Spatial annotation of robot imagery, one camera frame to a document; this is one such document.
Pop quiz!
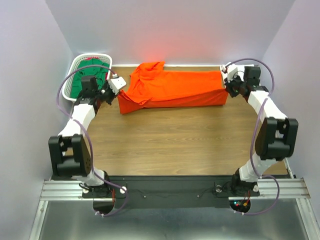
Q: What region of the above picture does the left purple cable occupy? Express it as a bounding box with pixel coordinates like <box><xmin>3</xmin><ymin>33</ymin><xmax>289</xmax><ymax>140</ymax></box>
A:
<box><xmin>56</xmin><ymin>64</ymin><xmax>129</xmax><ymax>218</ymax></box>

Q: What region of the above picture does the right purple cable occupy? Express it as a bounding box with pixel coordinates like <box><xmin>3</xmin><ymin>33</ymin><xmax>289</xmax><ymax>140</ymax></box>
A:
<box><xmin>224</xmin><ymin>58</ymin><xmax>281</xmax><ymax>216</ymax></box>

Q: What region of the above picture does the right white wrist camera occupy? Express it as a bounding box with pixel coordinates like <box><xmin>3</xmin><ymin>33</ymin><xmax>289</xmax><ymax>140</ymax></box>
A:
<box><xmin>220</xmin><ymin>64</ymin><xmax>245</xmax><ymax>82</ymax></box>

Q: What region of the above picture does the green t shirt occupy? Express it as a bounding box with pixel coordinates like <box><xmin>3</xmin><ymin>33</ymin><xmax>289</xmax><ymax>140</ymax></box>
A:
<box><xmin>69</xmin><ymin>58</ymin><xmax>110</xmax><ymax>99</ymax></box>

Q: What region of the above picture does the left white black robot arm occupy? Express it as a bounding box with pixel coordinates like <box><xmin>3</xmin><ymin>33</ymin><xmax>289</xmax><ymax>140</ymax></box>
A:
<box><xmin>48</xmin><ymin>74</ymin><xmax>126</xmax><ymax>198</ymax></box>

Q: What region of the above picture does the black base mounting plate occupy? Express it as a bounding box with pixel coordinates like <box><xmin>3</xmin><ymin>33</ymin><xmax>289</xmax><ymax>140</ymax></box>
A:
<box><xmin>82</xmin><ymin>174</ymin><xmax>261</xmax><ymax>210</ymax></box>

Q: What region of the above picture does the purple cable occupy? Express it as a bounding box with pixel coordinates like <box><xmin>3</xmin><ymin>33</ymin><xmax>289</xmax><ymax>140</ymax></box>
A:
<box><xmin>224</xmin><ymin>58</ymin><xmax>281</xmax><ymax>216</ymax></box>
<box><xmin>56</xmin><ymin>64</ymin><xmax>129</xmax><ymax>218</ymax></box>

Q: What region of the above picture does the orange t shirt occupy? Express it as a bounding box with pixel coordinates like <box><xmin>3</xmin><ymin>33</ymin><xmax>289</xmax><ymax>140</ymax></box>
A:
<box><xmin>117</xmin><ymin>61</ymin><xmax>228</xmax><ymax>115</ymax></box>

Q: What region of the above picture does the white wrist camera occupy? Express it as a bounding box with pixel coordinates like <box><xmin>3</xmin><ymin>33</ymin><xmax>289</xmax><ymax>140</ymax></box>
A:
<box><xmin>108</xmin><ymin>77</ymin><xmax>127</xmax><ymax>95</ymax></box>
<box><xmin>220</xmin><ymin>64</ymin><xmax>245</xmax><ymax>82</ymax></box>

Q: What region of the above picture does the white plastic laundry basket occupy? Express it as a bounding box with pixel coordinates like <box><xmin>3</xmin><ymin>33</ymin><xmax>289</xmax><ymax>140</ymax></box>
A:
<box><xmin>61</xmin><ymin>52</ymin><xmax>113</xmax><ymax>103</ymax></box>

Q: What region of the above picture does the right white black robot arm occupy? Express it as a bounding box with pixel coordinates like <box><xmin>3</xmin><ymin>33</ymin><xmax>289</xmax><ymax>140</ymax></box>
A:
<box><xmin>220</xmin><ymin>64</ymin><xmax>299</xmax><ymax>195</ymax></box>

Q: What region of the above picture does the aluminium frame rail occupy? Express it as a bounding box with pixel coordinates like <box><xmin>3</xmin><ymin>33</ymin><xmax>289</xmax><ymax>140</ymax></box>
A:
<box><xmin>28</xmin><ymin>103</ymin><xmax>315</xmax><ymax>240</ymax></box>

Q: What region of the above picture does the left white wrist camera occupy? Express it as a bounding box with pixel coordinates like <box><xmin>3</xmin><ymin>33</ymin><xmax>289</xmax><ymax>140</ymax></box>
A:
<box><xmin>108</xmin><ymin>77</ymin><xmax>127</xmax><ymax>95</ymax></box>

